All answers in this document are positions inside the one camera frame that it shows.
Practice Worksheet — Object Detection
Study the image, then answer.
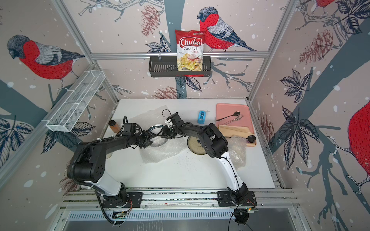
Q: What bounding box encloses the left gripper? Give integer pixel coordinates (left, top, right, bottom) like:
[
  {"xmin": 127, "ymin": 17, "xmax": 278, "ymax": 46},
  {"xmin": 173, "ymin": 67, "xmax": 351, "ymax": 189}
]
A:
[{"xmin": 131, "ymin": 129, "xmax": 157, "ymax": 148}]

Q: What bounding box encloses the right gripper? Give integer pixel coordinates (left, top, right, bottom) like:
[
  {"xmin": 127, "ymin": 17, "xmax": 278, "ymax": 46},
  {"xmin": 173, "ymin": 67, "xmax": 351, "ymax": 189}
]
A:
[{"xmin": 156, "ymin": 126, "xmax": 177, "ymax": 140}]

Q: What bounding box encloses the dark rimmed plate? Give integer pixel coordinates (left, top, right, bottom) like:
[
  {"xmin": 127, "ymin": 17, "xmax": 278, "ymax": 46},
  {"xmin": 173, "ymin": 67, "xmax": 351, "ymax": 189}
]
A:
[{"xmin": 148, "ymin": 124, "xmax": 168, "ymax": 147}]

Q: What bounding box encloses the bubble wrap sheet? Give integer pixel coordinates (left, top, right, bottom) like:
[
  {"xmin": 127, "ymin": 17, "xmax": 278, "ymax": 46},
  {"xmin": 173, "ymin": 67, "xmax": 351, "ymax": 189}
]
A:
[
  {"xmin": 227, "ymin": 136, "xmax": 247, "ymax": 170},
  {"xmin": 129, "ymin": 105, "xmax": 188, "ymax": 164}
]

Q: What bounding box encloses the cream dinner plate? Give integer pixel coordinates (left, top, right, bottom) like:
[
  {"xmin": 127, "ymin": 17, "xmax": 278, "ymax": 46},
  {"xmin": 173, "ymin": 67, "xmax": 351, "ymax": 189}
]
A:
[{"xmin": 187, "ymin": 136, "xmax": 207, "ymax": 156}]

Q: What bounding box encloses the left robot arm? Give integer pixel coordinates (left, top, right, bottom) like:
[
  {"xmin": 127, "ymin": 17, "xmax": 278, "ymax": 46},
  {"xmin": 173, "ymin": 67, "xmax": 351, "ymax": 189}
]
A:
[{"xmin": 67, "ymin": 131, "xmax": 156, "ymax": 206}]

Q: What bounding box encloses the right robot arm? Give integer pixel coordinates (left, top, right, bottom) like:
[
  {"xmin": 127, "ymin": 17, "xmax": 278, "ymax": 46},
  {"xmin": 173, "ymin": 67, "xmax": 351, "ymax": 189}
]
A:
[{"xmin": 158, "ymin": 112, "xmax": 249, "ymax": 206}]

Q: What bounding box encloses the blue tape dispenser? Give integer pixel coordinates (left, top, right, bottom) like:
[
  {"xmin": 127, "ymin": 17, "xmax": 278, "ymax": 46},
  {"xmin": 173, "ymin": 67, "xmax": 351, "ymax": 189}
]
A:
[{"xmin": 197, "ymin": 111, "xmax": 206, "ymax": 124}]

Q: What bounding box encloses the orange spice jar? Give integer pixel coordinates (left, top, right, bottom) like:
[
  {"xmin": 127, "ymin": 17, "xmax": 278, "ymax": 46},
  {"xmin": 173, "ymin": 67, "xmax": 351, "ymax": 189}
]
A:
[{"xmin": 108, "ymin": 120, "xmax": 121, "ymax": 134}]

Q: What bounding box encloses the black spoon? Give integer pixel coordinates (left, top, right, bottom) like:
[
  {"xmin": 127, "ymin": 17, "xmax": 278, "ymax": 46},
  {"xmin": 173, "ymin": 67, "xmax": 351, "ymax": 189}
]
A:
[{"xmin": 216, "ymin": 111, "xmax": 241, "ymax": 122}]

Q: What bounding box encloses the pink tray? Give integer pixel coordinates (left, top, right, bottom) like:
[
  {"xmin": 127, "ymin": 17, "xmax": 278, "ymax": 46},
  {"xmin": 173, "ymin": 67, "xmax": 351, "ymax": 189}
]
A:
[{"xmin": 216, "ymin": 103, "xmax": 254, "ymax": 131}]

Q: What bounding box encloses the metal fork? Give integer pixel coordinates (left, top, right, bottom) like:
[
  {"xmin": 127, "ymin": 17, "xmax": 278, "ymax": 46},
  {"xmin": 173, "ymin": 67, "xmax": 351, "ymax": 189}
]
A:
[{"xmin": 223, "ymin": 115, "xmax": 243, "ymax": 125}]

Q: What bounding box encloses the wooden cutting board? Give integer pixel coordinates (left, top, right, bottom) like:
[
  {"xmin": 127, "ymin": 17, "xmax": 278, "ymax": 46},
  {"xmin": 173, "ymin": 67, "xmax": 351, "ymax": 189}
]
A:
[{"xmin": 218, "ymin": 125, "xmax": 257, "ymax": 147}]

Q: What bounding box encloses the black ladle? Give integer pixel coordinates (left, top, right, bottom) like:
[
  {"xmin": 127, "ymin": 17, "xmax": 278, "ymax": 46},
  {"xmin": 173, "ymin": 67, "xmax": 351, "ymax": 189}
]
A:
[{"xmin": 226, "ymin": 135, "xmax": 256, "ymax": 143}]

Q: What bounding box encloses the Chuba cassava chips bag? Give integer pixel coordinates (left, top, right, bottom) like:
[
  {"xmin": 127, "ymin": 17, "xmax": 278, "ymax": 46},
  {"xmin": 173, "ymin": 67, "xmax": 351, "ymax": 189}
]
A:
[{"xmin": 175, "ymin": 30, "xmax": 205, "ymax": 77}]

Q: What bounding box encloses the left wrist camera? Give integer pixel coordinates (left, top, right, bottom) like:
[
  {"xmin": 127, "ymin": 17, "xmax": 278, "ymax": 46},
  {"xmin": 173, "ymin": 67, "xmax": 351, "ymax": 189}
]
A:
[{"xmin": 117, "ymin": 116, "xmax": 142, "ymax": 136}]

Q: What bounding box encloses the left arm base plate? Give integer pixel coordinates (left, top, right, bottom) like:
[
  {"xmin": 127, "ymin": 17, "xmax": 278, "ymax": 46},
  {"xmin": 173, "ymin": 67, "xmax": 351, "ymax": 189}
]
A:
[{"xmin": 102, "ymin": 192, "xmax": 143, "ymax": 209}]

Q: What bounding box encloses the black wire shelf basket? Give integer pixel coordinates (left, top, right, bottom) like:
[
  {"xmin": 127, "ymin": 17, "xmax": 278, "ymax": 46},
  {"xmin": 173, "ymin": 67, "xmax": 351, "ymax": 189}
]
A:
[{"xmin": 148, "ymin": 56, "xmax": 212, "ymax": 78}]

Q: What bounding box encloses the white mesh wall basket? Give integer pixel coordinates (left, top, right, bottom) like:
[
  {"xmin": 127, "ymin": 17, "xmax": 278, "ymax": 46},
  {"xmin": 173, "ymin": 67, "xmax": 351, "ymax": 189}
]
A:
[{"xmin": 46, "ymin": 70, "xmax": 106, "ymax": 132}]

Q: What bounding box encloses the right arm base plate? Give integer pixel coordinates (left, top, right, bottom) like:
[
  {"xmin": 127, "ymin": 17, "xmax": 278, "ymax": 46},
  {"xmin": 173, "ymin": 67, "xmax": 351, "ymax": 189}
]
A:
[{"xmin": 216, "ymin": 191, "xmax": 257, "ymax": 207}]

